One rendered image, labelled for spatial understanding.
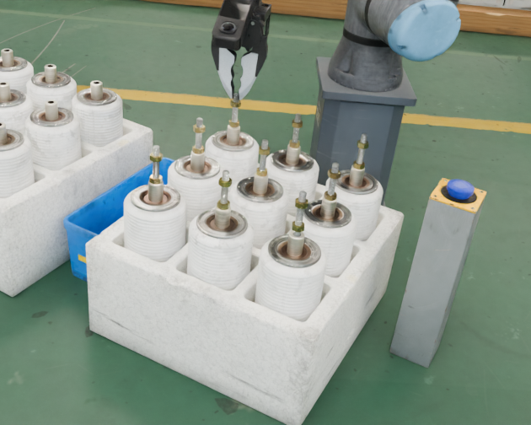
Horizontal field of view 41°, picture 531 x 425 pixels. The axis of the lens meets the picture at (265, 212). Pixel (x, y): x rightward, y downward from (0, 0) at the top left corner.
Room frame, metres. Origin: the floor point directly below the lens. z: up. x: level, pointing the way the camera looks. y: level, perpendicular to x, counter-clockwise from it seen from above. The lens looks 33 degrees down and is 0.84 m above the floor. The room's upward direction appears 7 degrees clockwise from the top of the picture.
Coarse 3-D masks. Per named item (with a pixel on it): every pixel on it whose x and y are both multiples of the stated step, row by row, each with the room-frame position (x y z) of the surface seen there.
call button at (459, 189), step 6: (450, 180) 0.93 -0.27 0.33; (456, 180) 0.94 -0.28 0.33; (462, 180) 0.94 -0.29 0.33; (450, 186) 0.92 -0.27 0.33; (456, 186) 0.92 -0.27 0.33; (462, 186) 0.92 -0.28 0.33; (468, 186) 0.92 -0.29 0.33; (450, 192) 0.91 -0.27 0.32; (456, 192) 0.91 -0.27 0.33; (462, 192) 0.91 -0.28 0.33; (468, 192) 0.91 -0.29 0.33; (462, 198) 0.91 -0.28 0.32
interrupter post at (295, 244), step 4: (292, 232) 0.82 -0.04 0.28; (288, 236) 0.82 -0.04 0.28; (292, 236) 0.81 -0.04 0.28; (300, 236) 0.82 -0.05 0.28; (288, 240) 0.82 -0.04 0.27; (292, 240) 0.81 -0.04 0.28; (296, 240) 0.81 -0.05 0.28; (300, 240) 0.81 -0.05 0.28; (288, 244) 0.81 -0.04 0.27; (292, 244) 0.81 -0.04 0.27; (296, 244) 0.81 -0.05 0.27; (300, 244) 0.81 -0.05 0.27; (288, 248) 0.81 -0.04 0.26; (292, 248) 0.81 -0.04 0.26; (296, 248) 0.81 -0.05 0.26; (300, 248) 0.81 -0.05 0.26; (288, 252) 0.81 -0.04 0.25; (292, 252) 0.81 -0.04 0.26; (296, 252) 0.81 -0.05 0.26; (300, 252) 0.81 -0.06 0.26
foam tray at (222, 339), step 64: (320, 192) 1.11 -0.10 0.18; (128, 256) 0.86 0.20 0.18; (256, 256) 0.90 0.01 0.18; (384, 256) 1.00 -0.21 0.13; (128, 320) 0.84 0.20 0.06; (192, 320) 0.80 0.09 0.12; (256, 320) 0.75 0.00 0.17; (320, 320) 0.76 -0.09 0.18; (256, 384) 0.75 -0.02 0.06; (320, 384) 0.78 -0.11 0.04
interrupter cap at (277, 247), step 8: (272, 240) 0.83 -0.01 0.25; (280, 240) 0.84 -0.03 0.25; (304, 240) 0.85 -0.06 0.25; (312, 240) 0.85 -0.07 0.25; (272, 248) 0.82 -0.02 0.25; (280, 248) 0.82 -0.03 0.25; (304, 248) 0.83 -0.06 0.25; (312, 248) 0.83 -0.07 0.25; (272, 256) 0.80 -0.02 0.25; (280, 256) 0.80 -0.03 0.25; (288, 256) 0.81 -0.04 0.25; (296, 256) 0.81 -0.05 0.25; (304, 256) 0.81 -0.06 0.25; (312, 256) 0.81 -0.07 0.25; (320, 256) 0.81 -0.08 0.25; (288, 264) 0.78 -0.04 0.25; (296, 264) 0.78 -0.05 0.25; (304, 264) 0.79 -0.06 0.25; (312, 264) 0.79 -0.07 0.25
